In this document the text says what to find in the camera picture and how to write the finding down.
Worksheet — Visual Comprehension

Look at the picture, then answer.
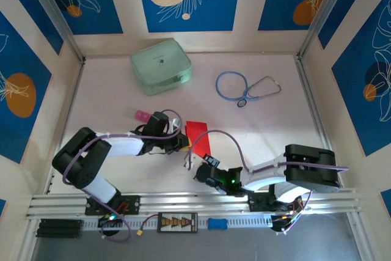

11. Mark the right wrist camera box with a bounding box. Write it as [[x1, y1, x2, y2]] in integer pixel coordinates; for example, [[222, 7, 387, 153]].
[[182, 152, 200, 174]]

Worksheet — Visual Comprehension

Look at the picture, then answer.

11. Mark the mint green zip case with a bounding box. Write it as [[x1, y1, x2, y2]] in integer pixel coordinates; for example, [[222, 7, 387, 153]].
[[130, 39, 193, 97]]

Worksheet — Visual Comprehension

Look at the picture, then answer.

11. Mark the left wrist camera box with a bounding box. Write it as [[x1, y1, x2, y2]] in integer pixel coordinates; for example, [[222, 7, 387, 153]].
[[169, 116, 183, 133]]

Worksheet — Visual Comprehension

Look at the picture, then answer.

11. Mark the blue stethoscope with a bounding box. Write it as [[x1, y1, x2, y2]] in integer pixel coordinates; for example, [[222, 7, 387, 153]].
[[215, 71, 282, 109]]

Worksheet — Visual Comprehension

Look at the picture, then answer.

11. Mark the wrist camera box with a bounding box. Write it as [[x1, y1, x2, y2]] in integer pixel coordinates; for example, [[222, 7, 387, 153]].
[[169, 116, 183, 133], [182, 152, 200, 174]]

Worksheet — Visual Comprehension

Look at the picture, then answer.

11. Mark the pink pill box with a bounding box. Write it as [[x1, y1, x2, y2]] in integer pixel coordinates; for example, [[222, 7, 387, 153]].
[[124, 106, 152, 123]]

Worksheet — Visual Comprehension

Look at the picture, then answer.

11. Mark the red square paper sheet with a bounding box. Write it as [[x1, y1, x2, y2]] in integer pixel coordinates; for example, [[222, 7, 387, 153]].
[[183, 119, 212, 160]]

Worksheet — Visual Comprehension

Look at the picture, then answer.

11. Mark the black ribbed block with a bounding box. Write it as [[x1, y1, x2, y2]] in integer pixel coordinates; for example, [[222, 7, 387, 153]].
[[35, 218, 84, 239]]

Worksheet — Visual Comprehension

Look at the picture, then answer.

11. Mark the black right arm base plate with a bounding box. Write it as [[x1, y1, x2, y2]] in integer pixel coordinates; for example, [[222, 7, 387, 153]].
[[244, 193, 305, 213]]

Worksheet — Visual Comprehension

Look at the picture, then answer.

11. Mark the wire with yellow connector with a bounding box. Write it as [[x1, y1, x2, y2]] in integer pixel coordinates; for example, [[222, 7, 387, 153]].
[[136, 213, 159, 238]]

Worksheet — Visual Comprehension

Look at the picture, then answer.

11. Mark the blue foam block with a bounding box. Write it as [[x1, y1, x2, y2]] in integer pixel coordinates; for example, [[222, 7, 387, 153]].
[[207, 217, 228, 230]]

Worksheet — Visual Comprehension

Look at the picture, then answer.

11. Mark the slotted grey cable duct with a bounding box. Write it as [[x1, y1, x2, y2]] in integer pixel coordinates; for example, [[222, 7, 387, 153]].
[[82, 214, 272, 231]]

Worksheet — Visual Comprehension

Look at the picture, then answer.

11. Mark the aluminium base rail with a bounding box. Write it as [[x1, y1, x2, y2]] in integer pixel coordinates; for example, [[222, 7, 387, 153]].
[[26, 187, 361, 222]]

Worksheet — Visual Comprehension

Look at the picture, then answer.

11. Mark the grey metal plate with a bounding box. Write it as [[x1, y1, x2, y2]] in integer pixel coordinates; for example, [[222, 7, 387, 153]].
[[30, 213, 363, 261]]

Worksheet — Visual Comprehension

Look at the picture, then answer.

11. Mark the aluminium side rail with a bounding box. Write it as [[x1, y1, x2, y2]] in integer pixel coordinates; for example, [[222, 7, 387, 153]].
[[45, 59, 87, 195], [294, 56, 343, 188]]

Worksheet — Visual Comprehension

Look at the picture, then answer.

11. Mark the aluminium frame post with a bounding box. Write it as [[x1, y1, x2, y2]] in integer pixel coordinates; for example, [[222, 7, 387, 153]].
[[23, 0, 86, 62], [298, 0, 352, 59]]

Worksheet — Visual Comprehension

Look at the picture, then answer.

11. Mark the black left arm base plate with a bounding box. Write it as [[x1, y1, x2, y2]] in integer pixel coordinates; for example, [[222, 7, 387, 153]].
[[84, 195, 141, 216]]

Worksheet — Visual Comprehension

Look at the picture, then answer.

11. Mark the black power distribution board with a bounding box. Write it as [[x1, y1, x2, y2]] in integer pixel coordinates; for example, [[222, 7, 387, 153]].
[[157, 212, 199, 233]]

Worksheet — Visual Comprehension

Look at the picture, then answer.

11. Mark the small circuit board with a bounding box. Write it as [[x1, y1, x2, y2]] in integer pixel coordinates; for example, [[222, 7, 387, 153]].
[[97, 214, 123, 229], [271, 201, 305, 236]]

